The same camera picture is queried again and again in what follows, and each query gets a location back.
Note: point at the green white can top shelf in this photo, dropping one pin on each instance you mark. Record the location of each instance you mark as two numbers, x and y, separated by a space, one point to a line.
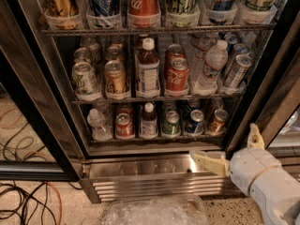
180 12

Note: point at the silver blue slim can top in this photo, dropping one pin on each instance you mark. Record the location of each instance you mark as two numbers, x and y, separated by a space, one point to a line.
219 11

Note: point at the orange can bottom shelf front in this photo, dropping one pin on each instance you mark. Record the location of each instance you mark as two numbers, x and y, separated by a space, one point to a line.
217 121

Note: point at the orange can bottom shelf rear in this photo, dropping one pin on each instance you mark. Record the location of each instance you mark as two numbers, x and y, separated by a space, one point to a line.
215 103

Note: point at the blue can shelf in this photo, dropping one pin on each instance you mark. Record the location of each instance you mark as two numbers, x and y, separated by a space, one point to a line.
194 123
104 12
192 104

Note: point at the green can bottom shelf front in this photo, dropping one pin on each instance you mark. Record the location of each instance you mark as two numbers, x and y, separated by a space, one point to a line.
171 127

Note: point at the silver slim can middle rear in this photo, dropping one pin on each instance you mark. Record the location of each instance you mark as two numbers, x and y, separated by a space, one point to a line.
232 39

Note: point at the water bottle middle shelf rear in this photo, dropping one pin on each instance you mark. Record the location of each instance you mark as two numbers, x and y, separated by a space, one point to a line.
200 44

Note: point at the water bottle shelf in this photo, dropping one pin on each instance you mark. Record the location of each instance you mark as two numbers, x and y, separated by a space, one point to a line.
214 61
101 131
200 44
105 108

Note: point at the red cola can middle rear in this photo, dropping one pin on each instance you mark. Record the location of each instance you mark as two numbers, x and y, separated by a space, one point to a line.
174 51

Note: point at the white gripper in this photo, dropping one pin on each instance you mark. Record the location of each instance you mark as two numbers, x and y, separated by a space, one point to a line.
252 165

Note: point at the blue can bottom shelf front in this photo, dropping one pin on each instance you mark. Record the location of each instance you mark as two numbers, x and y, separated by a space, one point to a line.
194 123

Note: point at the white green can top right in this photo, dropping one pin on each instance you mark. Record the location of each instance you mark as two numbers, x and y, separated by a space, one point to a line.
256 11

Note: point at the tea bottle middle shelf front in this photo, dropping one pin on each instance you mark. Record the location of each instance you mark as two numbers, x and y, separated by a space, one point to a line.
147 71

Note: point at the steel fridge base grille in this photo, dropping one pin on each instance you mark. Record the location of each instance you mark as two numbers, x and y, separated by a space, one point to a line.
126 178

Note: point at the wire shelf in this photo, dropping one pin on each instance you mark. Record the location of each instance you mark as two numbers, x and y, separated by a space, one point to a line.
158 30
178 139
143 99

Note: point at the water bottle bottom shelf rear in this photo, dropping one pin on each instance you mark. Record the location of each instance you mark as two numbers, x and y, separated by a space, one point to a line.
105 108

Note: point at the blue can top shelf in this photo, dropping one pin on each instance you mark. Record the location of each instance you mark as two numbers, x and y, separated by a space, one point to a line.
104 12

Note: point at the green can bottom shelf rear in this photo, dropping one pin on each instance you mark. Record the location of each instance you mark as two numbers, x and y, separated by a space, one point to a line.
169 105

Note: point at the bottom wire shelf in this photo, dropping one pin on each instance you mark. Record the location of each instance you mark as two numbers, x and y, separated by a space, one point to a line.
178 139

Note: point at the water bottle middle shelf front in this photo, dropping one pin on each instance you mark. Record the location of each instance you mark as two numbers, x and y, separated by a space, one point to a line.
214 61

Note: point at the orange can middle rear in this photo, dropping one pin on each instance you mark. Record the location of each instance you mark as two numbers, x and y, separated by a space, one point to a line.
118 41

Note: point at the red cola can middle front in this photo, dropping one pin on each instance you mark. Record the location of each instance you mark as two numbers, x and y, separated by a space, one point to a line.
177 77

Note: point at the white green can middle front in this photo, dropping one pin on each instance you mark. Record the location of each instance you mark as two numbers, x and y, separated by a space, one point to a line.
86 81

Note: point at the tea bottle shelf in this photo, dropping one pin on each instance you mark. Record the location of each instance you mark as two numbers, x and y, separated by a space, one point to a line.
147 71
149 121

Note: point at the red cola can bottom front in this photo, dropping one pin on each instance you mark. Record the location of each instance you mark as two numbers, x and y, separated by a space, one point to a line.
124 126

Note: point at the top wire shelf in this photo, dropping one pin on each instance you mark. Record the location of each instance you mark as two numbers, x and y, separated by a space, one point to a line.
158 30

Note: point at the tea bottle bottom shelf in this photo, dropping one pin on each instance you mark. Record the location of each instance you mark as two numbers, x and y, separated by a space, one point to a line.
149 121

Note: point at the right glass fridge door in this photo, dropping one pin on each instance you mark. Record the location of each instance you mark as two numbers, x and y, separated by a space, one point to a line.
272 95

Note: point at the red cola can bottom rear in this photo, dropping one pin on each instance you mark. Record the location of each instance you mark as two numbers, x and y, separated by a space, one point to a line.
124 108

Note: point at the middle wire shelf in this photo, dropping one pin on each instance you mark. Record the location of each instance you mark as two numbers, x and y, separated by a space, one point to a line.
143 99

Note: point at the blue can bottom shelf rear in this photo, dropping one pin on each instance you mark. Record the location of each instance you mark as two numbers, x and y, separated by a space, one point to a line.
192 104

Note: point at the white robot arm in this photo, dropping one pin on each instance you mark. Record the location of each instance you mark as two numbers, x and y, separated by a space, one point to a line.
259 175

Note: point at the water bottle bottom shelf front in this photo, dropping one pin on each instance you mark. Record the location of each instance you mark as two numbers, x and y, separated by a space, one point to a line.
101 131

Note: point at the white green can middle rear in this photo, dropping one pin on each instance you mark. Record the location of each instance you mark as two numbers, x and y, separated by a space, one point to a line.
93 44

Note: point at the silver slim can middle front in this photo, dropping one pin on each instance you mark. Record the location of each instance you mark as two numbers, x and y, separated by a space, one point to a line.
240 66

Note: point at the orange can middle front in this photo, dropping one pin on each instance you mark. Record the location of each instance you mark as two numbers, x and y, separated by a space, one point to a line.
116 83

